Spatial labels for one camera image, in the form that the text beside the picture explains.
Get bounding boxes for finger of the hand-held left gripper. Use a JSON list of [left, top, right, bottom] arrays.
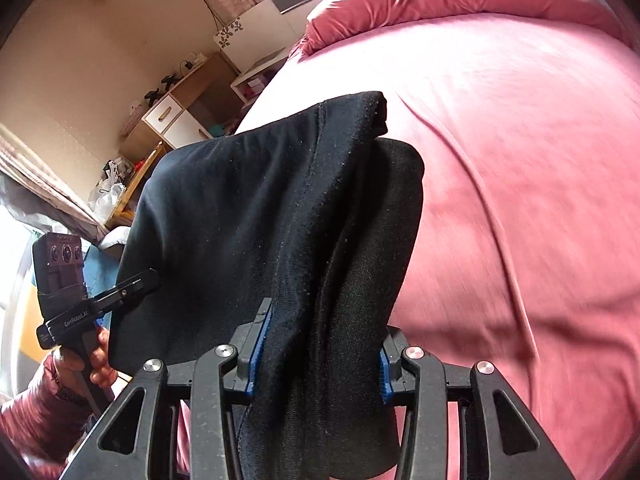
[[87, 268, 162, 316]]

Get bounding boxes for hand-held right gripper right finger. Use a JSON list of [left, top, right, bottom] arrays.
[[379, 325, 576, 480]]

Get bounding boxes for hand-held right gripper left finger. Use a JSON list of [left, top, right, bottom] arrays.
[[60, 297, 275, 480]]

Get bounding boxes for black pants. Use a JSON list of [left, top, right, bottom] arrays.
[[107, 91, 426, 480]]

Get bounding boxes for person's left forearm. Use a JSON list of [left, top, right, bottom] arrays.
[[0, 352, 98, 478]]

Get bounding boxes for person's left hand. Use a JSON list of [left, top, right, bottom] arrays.
[[51, 327, 120, 404]]

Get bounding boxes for blue cloth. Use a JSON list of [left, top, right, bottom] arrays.
[[82, 244, 125, 303]]

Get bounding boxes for clear plastic bag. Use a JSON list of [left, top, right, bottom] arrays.
[[89, 159, 128, 223]]

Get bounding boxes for beige striped curtain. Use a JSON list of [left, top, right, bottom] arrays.
[[0, 122, 103, 238]]

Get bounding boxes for wooden chair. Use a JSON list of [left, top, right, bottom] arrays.
[[102, 141, 167, 228]]

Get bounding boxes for wooden cabinet with white drawers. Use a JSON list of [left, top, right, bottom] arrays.
[[119, 52, 242, 162]]

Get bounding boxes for pink bed sheet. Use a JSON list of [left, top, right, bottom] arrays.
[[175, 12, 640, 480]]

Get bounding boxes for white side table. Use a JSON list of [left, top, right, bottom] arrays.
[[232, 50, 292, 107]]

